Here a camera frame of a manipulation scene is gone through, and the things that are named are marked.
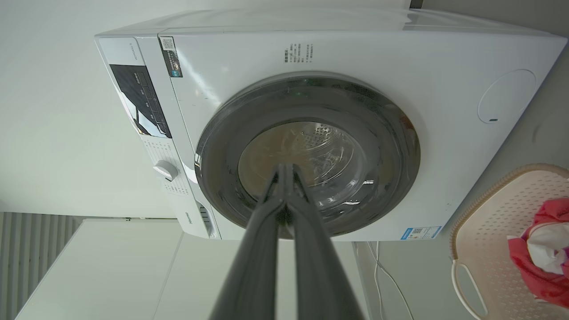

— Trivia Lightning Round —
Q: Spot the round white filter cover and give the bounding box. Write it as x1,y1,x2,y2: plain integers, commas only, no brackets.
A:
477,69,537,124

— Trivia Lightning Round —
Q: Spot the red garment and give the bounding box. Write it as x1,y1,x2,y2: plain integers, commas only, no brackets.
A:
508,199,569,309

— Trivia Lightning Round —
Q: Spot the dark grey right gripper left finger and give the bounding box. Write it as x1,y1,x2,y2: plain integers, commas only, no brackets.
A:
209,164,286,320

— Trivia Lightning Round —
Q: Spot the perforated steel drum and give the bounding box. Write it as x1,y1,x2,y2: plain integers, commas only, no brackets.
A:
238,121,378,213

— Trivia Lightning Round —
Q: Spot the white detergent drawer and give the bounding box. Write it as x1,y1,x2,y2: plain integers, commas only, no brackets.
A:
195,201,221,240

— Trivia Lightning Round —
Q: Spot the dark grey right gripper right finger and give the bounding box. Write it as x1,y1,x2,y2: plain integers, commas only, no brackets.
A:
286,164,365,320

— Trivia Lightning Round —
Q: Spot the transparent washer door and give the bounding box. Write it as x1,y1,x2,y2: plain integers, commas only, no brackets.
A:
195,73,421,240

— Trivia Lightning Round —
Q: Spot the thin white power cable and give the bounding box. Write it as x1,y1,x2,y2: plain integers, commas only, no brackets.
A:
367,241,415,320

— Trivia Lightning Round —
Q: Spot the white front-load washing machine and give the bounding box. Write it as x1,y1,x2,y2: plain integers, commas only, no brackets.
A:
94,7,569,243

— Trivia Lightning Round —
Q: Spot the black glossy display panel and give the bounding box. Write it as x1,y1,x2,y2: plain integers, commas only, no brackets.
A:
109,64,172,139

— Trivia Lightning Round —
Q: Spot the white round program knob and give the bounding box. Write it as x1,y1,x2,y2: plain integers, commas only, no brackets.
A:
153,160,179,182

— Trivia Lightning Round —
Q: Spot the white garment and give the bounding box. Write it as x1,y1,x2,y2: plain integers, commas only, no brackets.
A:
526,222,569,275

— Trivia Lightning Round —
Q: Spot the white cabinet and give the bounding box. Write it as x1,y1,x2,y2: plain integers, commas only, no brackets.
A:
16,218,369,320

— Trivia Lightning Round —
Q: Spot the grey ribbed blind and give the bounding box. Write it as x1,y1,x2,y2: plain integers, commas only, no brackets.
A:
0,212,83,320

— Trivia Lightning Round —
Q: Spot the blue energy label sticker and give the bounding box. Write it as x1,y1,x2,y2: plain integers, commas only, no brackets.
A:
401,226,442,240

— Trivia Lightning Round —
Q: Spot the black QR code sticker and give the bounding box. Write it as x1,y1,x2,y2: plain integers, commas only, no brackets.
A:
159,36,184,78

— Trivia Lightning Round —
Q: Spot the beige perforated laundry basket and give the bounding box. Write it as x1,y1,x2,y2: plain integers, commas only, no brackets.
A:
450,164,569,320

